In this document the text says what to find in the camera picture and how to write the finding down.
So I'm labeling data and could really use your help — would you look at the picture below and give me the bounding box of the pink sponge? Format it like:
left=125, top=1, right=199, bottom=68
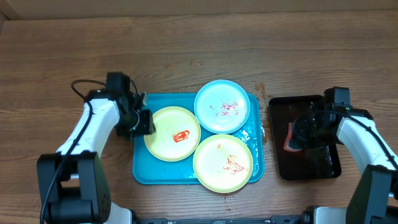
left=283, top=123, right=302, bottom=152

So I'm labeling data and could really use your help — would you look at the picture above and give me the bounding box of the yellow plate with red stain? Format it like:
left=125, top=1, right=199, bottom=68
left=144, top=106, right=201, bottom=162

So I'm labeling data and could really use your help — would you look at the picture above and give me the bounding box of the light blue plate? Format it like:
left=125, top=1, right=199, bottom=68
left=193, top=80, right=251, bottom=134

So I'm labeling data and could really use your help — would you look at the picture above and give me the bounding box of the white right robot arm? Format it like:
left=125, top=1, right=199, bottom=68
left=285, top=87, right=397, bottom=223

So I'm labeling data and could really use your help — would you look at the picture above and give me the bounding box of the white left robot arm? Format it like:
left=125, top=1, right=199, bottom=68
left=37, top=72, right=156, bottom=223

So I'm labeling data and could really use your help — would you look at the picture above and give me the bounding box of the black water tray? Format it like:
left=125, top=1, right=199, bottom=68
left=268, top=95, right=341, bottom=180

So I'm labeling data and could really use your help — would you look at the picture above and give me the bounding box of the teal plastic tray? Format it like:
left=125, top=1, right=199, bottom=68
left=132, top=93, right=265, bottom=185

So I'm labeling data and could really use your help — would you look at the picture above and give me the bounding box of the yellow plate front of tray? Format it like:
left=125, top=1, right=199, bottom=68
left=193, top=134, right=254, bottom=194

